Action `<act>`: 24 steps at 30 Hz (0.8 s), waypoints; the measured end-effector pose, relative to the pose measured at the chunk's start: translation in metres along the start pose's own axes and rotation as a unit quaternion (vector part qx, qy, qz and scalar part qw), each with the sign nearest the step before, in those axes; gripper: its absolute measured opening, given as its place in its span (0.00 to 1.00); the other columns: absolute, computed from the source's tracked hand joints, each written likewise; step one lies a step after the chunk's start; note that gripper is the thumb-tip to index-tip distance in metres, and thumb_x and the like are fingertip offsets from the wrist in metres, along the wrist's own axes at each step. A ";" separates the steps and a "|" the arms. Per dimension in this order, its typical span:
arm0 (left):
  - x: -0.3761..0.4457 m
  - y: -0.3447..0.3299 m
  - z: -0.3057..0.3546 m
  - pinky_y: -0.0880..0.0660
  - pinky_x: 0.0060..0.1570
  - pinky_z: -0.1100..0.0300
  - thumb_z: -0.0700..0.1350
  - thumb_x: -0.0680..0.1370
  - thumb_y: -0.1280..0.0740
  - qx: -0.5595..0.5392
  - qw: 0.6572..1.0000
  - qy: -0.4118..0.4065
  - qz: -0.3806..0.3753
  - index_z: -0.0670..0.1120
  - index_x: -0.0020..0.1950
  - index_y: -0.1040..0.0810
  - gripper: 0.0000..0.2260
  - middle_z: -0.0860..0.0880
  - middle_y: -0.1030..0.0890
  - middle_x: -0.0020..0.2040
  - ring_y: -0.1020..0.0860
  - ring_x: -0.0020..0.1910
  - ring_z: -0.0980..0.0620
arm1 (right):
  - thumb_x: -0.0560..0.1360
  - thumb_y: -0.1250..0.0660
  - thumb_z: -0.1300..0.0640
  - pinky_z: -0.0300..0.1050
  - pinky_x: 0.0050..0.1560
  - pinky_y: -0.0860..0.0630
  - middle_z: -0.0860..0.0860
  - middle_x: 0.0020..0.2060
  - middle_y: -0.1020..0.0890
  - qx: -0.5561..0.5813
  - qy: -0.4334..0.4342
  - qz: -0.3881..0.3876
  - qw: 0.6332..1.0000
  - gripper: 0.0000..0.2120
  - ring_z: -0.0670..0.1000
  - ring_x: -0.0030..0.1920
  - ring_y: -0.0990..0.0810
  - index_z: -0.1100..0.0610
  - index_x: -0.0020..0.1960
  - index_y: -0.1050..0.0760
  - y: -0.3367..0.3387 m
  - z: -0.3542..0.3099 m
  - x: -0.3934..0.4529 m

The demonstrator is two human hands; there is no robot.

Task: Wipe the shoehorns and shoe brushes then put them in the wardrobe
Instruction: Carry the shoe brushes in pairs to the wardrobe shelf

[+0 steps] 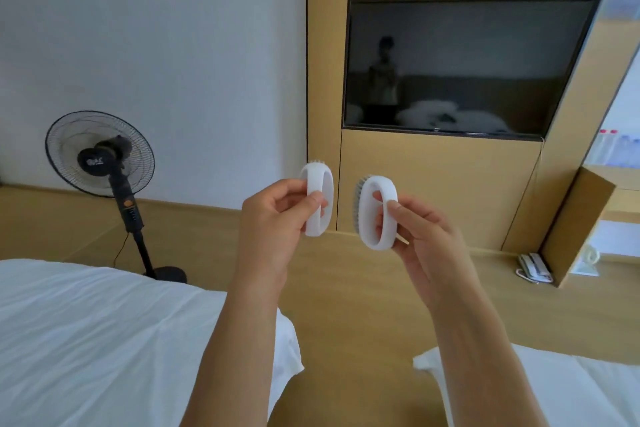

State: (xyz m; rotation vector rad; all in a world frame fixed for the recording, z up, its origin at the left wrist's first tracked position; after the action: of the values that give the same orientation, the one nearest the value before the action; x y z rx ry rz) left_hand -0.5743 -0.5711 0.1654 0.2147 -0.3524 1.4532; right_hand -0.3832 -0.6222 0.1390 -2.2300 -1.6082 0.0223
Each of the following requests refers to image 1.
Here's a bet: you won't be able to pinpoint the wooden television wall panel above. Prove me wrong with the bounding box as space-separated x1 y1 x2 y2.
305 0 640 255

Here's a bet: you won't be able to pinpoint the person's left forearm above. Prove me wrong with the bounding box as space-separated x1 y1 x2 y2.
179 276 281 427

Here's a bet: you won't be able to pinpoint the small white desk appliance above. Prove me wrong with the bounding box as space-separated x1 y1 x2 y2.
569 244 601 276

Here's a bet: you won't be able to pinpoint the black wall television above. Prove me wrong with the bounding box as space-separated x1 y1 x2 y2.
341 0 603 141

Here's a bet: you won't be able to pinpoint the person's left hand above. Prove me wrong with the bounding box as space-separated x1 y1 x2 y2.
239 179 329 288

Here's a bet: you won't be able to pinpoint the wooden desk partition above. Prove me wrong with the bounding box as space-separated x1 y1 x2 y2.
539 165 617 288

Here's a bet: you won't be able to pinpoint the person's right hand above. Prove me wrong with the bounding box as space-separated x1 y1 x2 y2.
372 191 471 312

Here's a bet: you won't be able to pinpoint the black fan cable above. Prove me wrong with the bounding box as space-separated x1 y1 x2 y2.
112 231 131 268

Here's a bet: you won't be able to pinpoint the white brush grey bristles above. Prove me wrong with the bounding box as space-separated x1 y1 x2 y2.
353 175 399 252
299 160 335 238

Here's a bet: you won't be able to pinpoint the thin black television cable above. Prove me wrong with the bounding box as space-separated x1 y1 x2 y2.
499 137 545 252

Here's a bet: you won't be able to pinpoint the white desk telephone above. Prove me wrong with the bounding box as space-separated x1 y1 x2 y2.
516 252 555 285

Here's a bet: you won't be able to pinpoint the black standing fan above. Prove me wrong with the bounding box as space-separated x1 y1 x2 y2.
45 110 189 285

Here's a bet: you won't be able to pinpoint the person's right forearm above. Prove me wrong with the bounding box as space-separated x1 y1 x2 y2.
429 291 549 427

